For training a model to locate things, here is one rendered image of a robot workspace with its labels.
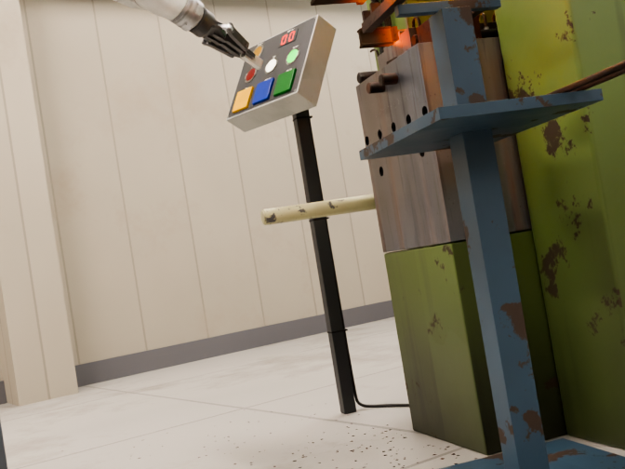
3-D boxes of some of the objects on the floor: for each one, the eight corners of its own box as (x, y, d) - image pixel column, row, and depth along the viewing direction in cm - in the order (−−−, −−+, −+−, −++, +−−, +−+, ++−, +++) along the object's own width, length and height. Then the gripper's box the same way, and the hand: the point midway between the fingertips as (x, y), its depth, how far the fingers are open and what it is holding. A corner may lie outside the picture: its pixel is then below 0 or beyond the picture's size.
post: (344, 414, 249) (288, 68, 253) (340, 412, 253) (285, 71, 257) (356, 411, 251) (300, 67, 254) (352, 409, 254) (297, 70, 258)
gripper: (178, 36, 223) (243, 82, 237) (206, 21, 214) (272, 69, 228) (185, 15, 226) (249, 60, 240) (213, -2, 217) (278, 47, 231)
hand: (251, 59), depth 232 cm, fingers closed
